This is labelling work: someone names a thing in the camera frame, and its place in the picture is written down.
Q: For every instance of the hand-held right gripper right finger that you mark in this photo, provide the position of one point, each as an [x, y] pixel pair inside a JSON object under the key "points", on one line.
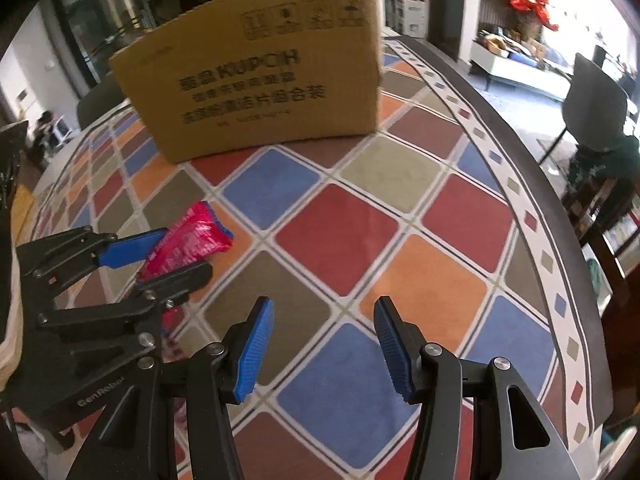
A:
{"points": [[395, 350]]}

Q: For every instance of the grey chair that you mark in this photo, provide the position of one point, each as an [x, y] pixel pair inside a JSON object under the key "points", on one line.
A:
{"points": [[595, 105]]}

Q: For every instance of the red bow decoration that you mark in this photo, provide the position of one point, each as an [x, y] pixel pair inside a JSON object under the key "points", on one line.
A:
{"points": [[530, 0]]}

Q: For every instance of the brown cardboard box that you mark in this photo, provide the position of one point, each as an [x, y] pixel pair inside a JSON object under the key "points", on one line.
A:
{"points": [[250, 85]]}

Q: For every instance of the dark wooden chair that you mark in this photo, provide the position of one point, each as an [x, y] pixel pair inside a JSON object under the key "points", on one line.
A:
{"points": [[595, 220]]}

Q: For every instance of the yellow cushion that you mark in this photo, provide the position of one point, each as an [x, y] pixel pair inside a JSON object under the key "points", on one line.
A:
{"points": [[25, 212]]}

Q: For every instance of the pink snack packet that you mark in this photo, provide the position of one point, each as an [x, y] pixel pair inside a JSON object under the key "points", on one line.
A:
{"points": [[192, 240]]}

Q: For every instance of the colourful checkered table mat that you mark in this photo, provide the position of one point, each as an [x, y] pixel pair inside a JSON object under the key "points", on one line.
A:
{"points": [[350, 240]]}

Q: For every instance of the white storage drawers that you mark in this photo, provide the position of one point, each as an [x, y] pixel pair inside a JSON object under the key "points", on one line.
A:
{"points": [[410, 10]]}

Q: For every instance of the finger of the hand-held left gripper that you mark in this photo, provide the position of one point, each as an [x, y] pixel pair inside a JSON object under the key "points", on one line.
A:
{"points": [[175, 280], [130, 250]]}

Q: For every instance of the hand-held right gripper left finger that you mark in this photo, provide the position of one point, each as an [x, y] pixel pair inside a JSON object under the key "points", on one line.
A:
{"points": [[255, 350]]}

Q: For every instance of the white low cabinet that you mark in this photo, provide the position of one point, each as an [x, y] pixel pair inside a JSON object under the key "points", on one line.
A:
{"points": [[515, 72]]}

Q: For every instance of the dark green garment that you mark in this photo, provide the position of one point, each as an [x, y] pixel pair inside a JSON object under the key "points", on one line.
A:
{"points": [[615, 155]]}

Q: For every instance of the dark upholstered chair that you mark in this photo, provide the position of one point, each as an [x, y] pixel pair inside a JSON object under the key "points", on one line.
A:
{"points": [[97, 105]]}

